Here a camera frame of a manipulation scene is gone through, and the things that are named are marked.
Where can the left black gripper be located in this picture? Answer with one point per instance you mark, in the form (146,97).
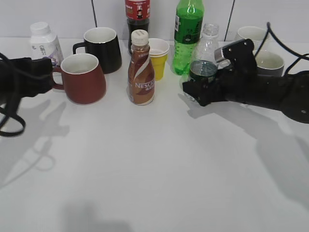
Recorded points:
(17,77)

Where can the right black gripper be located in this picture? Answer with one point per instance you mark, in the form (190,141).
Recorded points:
(236,82)

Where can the clear water bottle green label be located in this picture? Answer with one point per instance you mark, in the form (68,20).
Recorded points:
(202,66)

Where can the red-brown ceramic mug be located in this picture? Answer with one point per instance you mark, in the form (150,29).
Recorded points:
(82,78)

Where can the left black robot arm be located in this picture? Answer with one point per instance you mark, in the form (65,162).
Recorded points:
(34,77)

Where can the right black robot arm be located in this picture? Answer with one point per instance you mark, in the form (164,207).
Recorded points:
(288,94)

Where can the dark grey round mug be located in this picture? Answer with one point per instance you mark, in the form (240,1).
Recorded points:
(269,63)

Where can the white ceramic mug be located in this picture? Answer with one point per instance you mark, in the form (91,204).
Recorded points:
(256,34)

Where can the white blueberry yogurt bottle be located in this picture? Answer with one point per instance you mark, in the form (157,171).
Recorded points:
(45,44)

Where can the yellow plastic cup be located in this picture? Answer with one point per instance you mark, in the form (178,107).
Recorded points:
(158,62)

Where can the white paper cup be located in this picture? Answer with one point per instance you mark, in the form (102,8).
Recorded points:
(158,47)

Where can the brown Nescafe coffee bottle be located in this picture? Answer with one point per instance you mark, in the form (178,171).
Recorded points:
(141,74)

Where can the green soda bottle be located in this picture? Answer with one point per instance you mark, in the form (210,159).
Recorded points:
(188,23)

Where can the cola bottle red label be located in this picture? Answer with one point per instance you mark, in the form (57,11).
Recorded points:
(138,14)

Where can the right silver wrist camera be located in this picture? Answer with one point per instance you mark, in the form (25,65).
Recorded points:
(238,49)

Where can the black mug with handle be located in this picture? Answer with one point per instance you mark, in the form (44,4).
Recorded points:
(103,43)

